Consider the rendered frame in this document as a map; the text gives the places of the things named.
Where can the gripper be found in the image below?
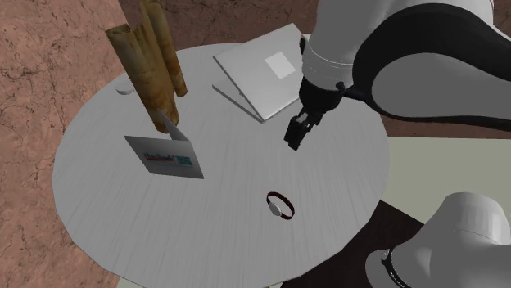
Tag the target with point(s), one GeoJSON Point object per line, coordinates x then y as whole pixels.
{"type": "Point", "coordinates": [319, 97]}

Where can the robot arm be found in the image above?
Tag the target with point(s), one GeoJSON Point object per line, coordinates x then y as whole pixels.
{"type": "Point", "coordinates": [423, 83]}

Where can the grey book with white label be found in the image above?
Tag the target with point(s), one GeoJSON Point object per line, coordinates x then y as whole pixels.
{"type": "Point", "coordinates": [255, 85]}

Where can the round grey table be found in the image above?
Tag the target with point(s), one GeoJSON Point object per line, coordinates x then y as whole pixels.
{"type": "Point", "coordinates": [223, 223]}

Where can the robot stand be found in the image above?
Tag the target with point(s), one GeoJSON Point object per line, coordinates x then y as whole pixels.
{"type": "Point", "coordinates": [351, 255]}

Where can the white folded card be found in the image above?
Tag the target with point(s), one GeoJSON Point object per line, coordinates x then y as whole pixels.
{"type": "Point", "coordinates": [169, 157]}

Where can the small white disc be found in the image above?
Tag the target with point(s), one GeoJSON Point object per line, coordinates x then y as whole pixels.
{"type": "Point", "coordinates": [124, 88]}

